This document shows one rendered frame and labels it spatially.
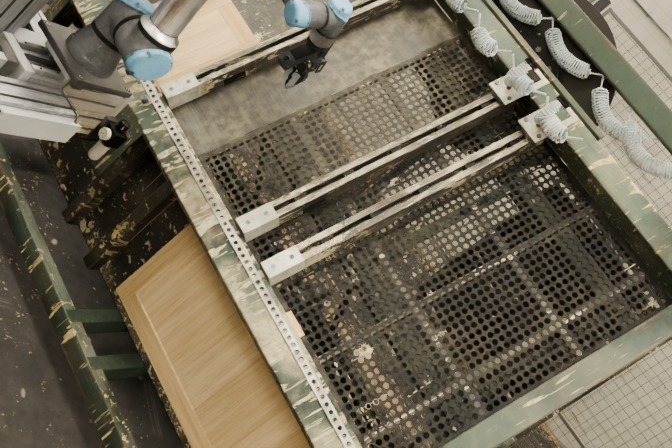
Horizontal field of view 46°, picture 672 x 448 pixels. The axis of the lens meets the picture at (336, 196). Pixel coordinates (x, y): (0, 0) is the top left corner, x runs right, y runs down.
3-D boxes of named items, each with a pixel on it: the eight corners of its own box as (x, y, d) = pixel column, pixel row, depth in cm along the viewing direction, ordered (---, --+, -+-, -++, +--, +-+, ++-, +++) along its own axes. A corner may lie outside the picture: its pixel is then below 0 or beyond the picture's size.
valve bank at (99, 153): (16, 61, 283) (59, 16, 276) (47, 72, 296) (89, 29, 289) (68, 168, 265) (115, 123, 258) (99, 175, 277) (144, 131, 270)
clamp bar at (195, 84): (160, 93, 282) (148, 52, 261) (438, -29, 311) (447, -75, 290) (172, 114, 279) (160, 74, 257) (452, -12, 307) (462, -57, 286)
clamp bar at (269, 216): (234, 223, 260) (227, 190, 239) (525, 79, 289) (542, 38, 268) (248, 247, 257) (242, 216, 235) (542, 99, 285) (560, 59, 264)
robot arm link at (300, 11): (274, 7, 227) (305, 10, 234) (290, 33, 222) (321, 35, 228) (284, -15, 222) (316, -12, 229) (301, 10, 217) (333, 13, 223)
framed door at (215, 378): (119, 288, 300) (115, 288, 298) (220, 200, 284) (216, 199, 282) (225, 509, 266) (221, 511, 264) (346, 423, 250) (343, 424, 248)
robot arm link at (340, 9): (325, -9, 225) (348, -6, 231) (308, 19, 233) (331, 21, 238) (336, 11, 222) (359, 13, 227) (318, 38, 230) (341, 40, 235)
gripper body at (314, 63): (319, 74, 248) (337, 47, 239) (299, 78, 242) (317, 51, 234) (306, 56, 250) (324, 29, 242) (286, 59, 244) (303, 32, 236)
